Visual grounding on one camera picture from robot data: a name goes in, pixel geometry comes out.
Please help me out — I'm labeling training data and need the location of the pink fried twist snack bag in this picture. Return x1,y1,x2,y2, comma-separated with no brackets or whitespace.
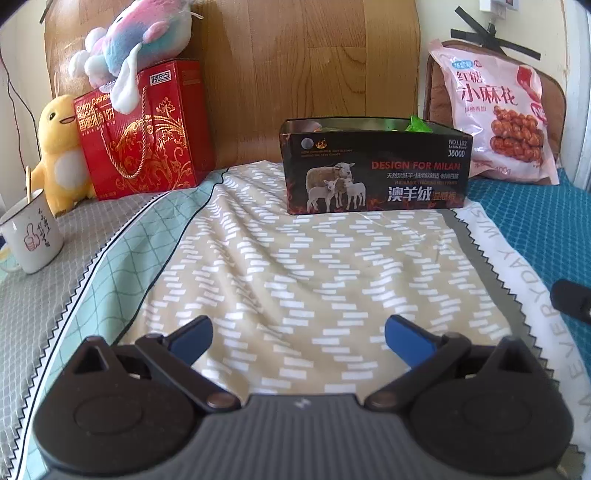
429,40,559,185

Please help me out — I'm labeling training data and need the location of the red gift box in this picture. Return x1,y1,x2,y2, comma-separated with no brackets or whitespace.
74,59,215,200

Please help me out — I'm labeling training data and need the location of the wooden stick in mug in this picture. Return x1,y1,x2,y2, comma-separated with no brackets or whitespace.
25,165,32,204

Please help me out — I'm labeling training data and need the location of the patchwork bed sheet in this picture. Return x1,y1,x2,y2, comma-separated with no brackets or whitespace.
1,161,590,479

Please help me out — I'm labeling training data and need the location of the black sheep-print box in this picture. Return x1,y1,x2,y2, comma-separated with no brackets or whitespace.
280,117,473,215

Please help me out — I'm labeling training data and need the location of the white plug adapter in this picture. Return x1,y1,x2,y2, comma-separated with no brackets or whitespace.
479,0,519,17

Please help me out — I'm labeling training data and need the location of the white enamel mug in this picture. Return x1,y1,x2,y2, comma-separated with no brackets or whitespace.
1,189,64,274

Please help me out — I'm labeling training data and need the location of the yellow duck plush toy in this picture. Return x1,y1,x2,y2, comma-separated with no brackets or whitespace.
31,95,96,217

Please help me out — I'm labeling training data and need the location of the wooden headboard panel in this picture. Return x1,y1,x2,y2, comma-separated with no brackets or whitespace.
43,0,423,172

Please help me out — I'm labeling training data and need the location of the pink blue plush toy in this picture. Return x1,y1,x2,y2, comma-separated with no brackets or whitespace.
68,0,204,115

